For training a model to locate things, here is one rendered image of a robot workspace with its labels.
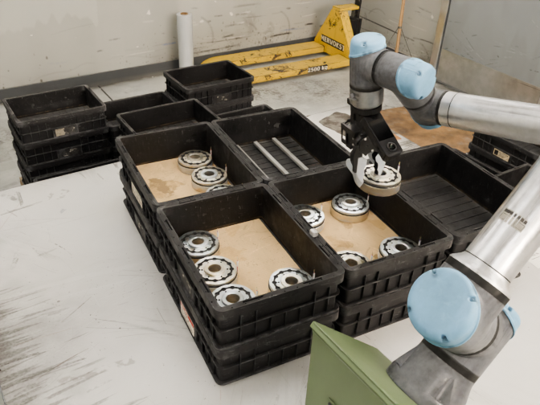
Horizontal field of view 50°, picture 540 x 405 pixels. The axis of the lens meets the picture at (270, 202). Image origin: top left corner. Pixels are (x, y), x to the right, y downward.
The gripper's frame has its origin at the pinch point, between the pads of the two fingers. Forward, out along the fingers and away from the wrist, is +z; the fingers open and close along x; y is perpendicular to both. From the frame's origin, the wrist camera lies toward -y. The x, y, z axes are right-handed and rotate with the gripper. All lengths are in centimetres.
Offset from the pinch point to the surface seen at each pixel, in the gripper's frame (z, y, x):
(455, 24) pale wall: 83, 236, -241
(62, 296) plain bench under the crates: 21, 23, 76
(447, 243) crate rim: 8.9, -20.0, -8.0
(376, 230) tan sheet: 17.8, 1.1, -3.4
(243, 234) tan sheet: 13.5, 13.4, 29.1
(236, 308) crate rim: 1.6, -20.1, 44.4
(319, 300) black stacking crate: 10.0, -19.6, 25.9
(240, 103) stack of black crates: 58, 165, -33
